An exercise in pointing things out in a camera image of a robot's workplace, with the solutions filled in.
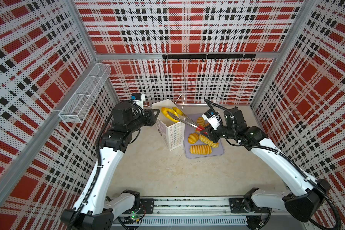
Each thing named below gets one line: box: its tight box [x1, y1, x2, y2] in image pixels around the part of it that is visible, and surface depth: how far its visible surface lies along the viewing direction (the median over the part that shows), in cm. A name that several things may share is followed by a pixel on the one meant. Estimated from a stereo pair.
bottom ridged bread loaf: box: [189, 144, 213, 155], surface depth 93 cm
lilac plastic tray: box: [183, 114, 225, 159], surface depth 94 cm
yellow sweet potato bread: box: [161, 106, 184, 123], surface depth 80 cm
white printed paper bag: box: [151, 99, 186, 151], surface depth 82 cm
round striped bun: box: [187, 132, 199, 145], surface depth 98 cm
